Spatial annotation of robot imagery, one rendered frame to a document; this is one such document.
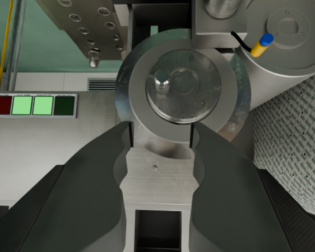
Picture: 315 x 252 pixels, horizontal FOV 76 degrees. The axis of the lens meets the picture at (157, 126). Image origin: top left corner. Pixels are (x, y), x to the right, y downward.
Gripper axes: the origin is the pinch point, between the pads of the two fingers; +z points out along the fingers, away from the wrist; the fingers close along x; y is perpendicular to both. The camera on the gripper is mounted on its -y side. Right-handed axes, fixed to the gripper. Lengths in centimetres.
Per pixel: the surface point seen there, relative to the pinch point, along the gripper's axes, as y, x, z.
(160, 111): 2.8, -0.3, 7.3
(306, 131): 9.1, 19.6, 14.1
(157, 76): -0.9, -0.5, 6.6
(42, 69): 76, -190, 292
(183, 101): 1.9, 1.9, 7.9
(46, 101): 17, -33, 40
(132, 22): -4.3, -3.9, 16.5
